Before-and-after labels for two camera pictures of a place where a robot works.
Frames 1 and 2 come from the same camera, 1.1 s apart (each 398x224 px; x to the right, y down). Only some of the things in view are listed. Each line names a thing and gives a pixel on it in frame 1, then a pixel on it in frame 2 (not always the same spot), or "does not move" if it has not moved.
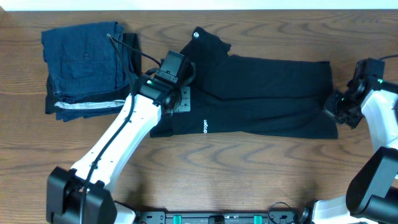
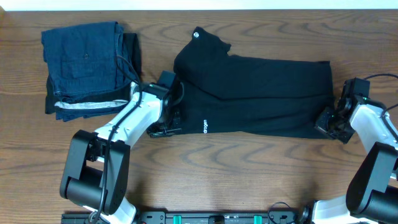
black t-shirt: [239, 98] does not move
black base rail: [173, 217] does not move
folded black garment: [71, 107] does not move
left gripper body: [183, 101] → [167, 126]
